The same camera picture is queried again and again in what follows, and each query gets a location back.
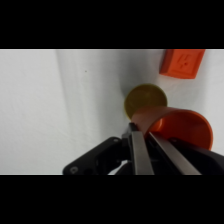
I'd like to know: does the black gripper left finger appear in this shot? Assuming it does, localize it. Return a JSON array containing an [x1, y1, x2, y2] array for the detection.
[[62, 121, 155, 176]]

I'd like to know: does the orange-red cube block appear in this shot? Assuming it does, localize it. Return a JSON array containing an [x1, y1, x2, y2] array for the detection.
[[158, 49, 207, 80]]

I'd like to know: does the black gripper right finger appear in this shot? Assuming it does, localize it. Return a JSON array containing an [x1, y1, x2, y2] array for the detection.
[[147, 131, 224, 176]]

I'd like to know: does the yellow plastic cup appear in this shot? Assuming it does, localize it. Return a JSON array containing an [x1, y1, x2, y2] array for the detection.
[[123, 83, 169, 120]]

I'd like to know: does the orange plastic cup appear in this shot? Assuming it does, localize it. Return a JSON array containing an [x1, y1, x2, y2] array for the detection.
[[131, 105, 214, 152]]

